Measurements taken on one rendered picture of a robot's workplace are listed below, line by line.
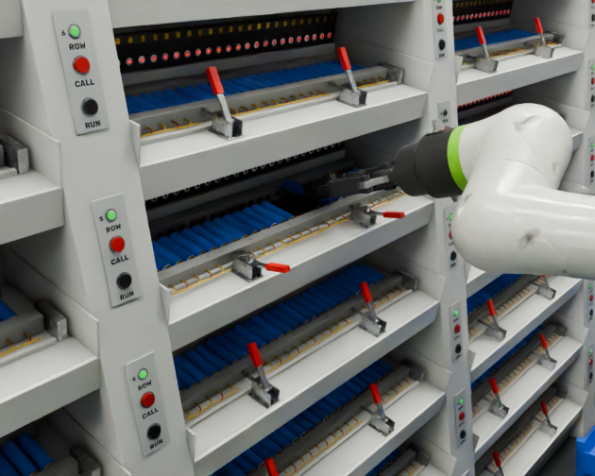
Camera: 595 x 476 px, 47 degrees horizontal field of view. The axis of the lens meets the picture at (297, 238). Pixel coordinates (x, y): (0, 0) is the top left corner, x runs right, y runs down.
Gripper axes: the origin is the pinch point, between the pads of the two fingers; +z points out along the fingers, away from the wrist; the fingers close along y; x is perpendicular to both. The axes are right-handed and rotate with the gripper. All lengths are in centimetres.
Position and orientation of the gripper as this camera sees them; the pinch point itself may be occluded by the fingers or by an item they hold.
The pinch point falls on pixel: (326, 187)
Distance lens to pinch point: 112.1
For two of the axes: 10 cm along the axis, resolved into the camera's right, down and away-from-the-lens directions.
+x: 2.7, 9.5, 1.4
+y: -6.7, 2.8, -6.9
